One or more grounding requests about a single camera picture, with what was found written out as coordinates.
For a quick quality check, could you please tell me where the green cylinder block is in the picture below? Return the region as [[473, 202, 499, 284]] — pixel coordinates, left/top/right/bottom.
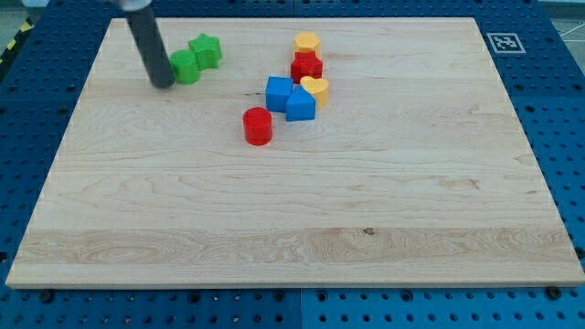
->
[[169, 49, 200, 84]]

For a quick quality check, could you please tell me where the yellow heart block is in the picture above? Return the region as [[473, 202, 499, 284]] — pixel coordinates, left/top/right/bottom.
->
[[300, 76, 330, 109]]

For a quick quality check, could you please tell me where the white fiducial marker tag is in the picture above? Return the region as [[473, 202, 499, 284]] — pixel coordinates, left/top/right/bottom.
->
[[487, 33, 526, 54]]

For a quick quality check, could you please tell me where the light wooden board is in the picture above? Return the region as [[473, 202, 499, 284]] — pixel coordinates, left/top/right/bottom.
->
[[6, 17, 584, 289]]

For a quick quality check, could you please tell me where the red star block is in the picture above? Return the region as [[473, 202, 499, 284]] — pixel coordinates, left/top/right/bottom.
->
[[290, 51, 324, 84]]

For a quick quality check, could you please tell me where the silver rod mount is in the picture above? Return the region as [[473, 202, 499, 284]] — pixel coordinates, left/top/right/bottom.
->
[[112, 0, 152, 12]]

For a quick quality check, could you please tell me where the green star block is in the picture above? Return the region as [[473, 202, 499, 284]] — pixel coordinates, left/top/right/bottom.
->
[[187, 33, 222, 70]]

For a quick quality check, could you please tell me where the yellow cylinder block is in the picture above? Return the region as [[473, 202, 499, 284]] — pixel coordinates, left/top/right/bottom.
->
[[292, 31, 321, 58]]

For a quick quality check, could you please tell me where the blue triangle block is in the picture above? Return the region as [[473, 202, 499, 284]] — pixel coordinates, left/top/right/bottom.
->
[[285, 86, 316, 122]]

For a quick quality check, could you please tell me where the red cylinder block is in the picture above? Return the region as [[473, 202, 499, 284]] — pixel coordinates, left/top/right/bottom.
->
[[242, 107, 272, 146]]

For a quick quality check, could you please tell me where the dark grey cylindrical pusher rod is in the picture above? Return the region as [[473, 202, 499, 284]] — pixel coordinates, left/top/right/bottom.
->
[[124, 5, 176, 89]]

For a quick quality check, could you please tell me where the blue cube block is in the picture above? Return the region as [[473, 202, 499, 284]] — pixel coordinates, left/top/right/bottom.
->
[[265, 76, 293, 112]]

